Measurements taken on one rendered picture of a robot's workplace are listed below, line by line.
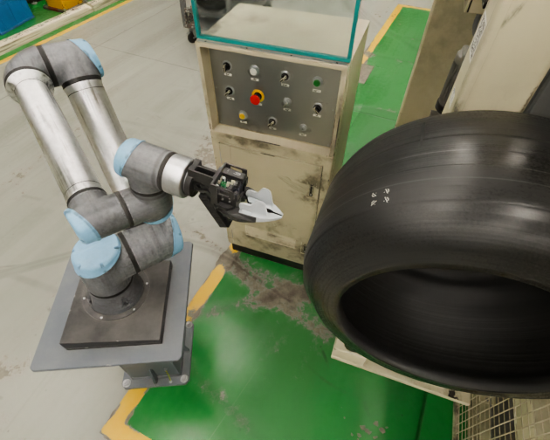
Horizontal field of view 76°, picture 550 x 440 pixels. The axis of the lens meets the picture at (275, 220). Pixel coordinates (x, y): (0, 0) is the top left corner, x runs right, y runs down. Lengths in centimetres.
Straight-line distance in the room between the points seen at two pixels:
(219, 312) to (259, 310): 22
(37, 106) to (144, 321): 74
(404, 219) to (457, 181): 9
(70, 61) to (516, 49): 111
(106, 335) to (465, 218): 116
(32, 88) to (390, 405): 183
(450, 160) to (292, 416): 148
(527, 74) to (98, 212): 91
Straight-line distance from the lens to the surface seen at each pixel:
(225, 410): 186
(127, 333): 135
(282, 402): 185
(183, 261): 149
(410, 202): 53
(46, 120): 109
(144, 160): 79
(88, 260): 121
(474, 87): 85
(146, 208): 88
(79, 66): 127
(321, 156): 145
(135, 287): 137
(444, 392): 113
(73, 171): 96
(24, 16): 608
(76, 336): 141
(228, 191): 70
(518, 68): 84
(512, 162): 59
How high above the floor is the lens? 181
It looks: 50 degrees down
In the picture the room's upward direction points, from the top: straight up
